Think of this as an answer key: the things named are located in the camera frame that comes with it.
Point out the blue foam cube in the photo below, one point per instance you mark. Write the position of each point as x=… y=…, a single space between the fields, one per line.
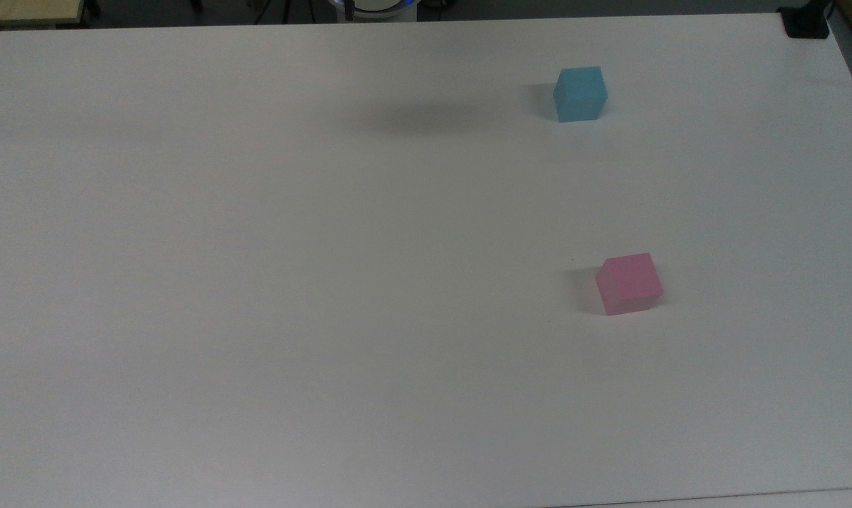
x=579 y=95

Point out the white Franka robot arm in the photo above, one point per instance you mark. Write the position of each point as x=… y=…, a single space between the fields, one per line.
x=376 y=8

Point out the pink foam cube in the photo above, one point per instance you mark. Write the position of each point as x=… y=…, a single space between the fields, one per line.
x=629 y=283

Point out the black tripod stand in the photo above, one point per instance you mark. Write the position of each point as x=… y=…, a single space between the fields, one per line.
x=284 y=8

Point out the yellow-topped table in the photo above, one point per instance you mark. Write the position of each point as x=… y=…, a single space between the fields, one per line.
x=27 y=10

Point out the black table clamp mount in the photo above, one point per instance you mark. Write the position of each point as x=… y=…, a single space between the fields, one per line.
x=807 y=21

